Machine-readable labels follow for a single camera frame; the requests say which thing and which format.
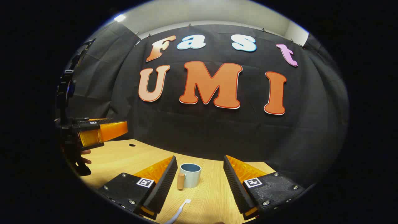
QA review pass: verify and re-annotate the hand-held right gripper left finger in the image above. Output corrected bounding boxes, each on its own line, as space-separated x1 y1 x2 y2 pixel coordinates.
99 156 178 220

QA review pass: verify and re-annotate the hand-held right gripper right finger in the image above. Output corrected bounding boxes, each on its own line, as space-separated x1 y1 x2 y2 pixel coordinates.
223 155 307 221

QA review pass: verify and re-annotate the pale blue cup wooden handle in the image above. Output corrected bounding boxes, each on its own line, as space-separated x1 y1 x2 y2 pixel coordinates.
177 163 202 190

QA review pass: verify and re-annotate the white toothbrush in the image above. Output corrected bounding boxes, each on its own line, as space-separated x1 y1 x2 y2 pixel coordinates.
164 199 191 224

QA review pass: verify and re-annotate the wooden desktop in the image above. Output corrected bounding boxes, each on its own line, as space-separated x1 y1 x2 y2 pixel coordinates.
79 139 277 224

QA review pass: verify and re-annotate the black backdrop cloth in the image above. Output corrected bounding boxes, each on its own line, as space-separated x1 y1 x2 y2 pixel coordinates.
62 22 349 190

